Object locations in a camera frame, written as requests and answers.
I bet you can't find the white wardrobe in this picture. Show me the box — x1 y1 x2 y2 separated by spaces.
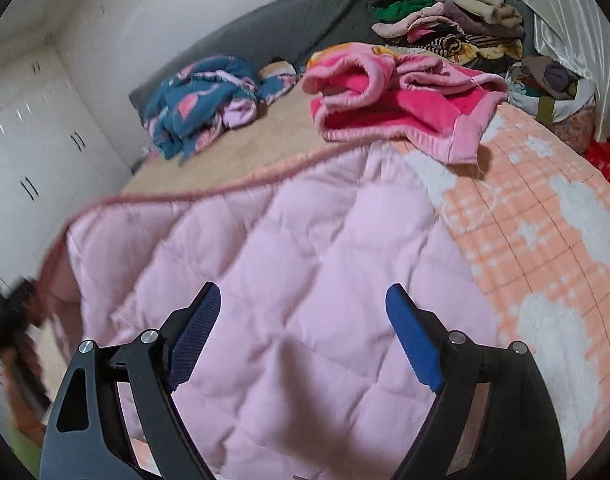
0 44 136 393

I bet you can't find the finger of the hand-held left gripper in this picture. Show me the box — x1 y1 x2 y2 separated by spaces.
6 279 44 352

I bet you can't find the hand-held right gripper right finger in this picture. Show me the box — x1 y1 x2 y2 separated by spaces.
385 283 569 480

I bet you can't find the red cloth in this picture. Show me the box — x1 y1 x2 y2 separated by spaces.
582 139 610 194

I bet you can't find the grey padded headboard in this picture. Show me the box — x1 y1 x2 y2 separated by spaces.
128 0 382 112

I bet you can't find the pink quilted jacket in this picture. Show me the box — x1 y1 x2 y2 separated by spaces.
39 142 502 480

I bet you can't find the floral fabric basket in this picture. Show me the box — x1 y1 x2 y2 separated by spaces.
505 54 599 154

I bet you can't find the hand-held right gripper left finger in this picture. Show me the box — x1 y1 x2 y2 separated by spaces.
40 282 222 480

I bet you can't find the green cloth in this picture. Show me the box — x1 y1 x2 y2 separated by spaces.
7 427 44 477

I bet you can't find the pile of clothes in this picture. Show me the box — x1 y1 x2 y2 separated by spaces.
370 0 529 77

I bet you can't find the white satin curtain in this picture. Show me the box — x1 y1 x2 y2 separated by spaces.
489 0 610 157

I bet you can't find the pink fleece blanket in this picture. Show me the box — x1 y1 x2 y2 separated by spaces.
302 42 509 166

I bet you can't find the orange plaid cloud blanket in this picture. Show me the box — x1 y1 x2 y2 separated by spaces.
127 102 610 480

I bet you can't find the teal floral garment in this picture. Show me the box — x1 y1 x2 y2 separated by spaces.
140 55 304 164

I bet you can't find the tan bed sheet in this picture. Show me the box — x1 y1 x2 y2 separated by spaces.
119 80 377 197

